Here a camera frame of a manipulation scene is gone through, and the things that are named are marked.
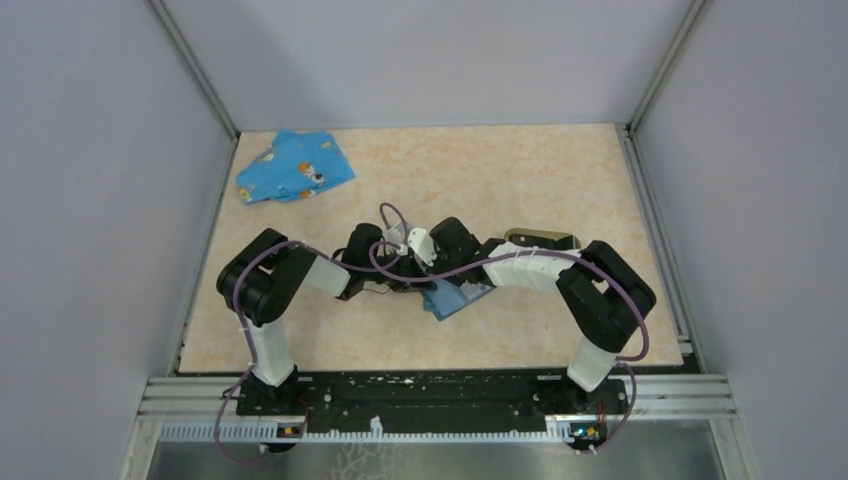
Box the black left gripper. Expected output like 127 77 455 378
363 247 438 293

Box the blue card holder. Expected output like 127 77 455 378
421 280 494 321

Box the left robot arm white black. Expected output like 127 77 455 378
216 223 436 414

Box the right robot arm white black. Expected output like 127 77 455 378
405 217 657 412

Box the gold oval tray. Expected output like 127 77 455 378
503 228 582 251

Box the blue patterned cloth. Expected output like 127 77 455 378
235 129 355 204

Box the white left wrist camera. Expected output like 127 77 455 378
383 221 408 256

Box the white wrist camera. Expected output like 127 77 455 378
383 221 408 256
405 227 438 267

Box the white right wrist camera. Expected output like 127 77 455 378
405 227 438 267

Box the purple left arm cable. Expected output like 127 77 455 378
213 202 412 465

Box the right aluminium corner post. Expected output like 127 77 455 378
628 0 713 137

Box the aluminium corner post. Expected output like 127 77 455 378
143 0 240 141
628 0 713 137

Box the white cable duct strip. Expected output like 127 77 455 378
159 418 575 444

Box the aluminium frame rail front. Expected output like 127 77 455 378
138 370 737 444

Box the left aluminium corner post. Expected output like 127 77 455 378
143 0 240 141

